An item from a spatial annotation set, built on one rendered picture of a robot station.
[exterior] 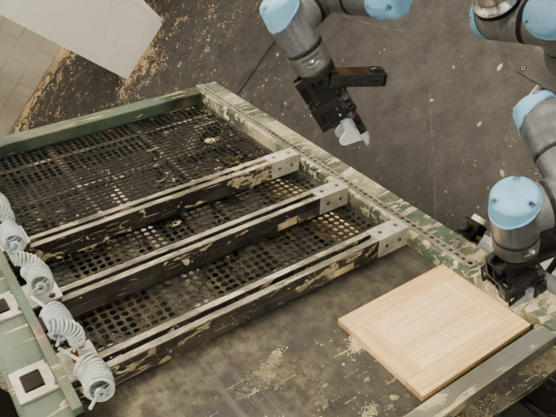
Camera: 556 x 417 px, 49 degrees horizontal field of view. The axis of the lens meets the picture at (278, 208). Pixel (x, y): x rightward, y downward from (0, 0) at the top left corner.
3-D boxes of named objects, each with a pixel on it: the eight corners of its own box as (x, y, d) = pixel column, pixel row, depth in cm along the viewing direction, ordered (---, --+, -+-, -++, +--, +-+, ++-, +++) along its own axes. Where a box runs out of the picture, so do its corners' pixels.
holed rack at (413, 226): (476, 264, 177) (476, 263, 177) (470, 268, 176) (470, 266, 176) (201, 84, 290) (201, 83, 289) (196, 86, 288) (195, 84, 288)
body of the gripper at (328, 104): (316, 119, 126) (288, 74, 119) (352, 98, 125) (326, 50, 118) (325, 136, 120) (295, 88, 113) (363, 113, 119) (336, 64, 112)
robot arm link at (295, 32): (304, -21, 105) (273, 10, 103) (333, 31, 111) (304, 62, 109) (278, -17, 111) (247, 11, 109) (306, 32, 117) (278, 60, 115)
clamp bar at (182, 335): (410, 247, 192) (420, 183, 179) (31, 435, 136) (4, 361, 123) (389, 232, 199) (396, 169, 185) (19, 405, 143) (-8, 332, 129)
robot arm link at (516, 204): (556, 203, 87) (497, 222, 89) (554, 242, 96) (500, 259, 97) (534, 164, 92) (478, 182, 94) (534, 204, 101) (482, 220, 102)
